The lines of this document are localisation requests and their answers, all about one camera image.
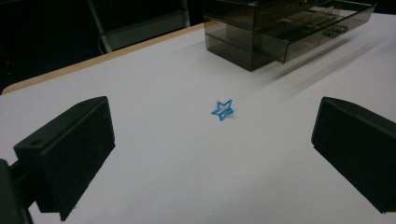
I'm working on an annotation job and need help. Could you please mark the grey chair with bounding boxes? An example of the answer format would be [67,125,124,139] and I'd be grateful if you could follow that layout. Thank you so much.
[87,0,191,54]

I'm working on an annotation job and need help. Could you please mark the blue star-shaped clip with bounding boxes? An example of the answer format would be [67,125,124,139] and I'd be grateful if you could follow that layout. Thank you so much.
[210,98,235,122]

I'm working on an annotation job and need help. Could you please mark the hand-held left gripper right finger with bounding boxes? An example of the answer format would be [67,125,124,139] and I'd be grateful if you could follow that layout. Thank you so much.
[311,96,396,215]

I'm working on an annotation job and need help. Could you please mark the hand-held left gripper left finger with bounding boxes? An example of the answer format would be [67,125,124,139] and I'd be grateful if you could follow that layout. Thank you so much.
[12,95,117,222]

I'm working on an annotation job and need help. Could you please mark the smoky transparent drawer cabinet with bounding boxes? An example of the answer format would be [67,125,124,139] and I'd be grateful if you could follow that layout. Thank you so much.
[203,0,290,73]

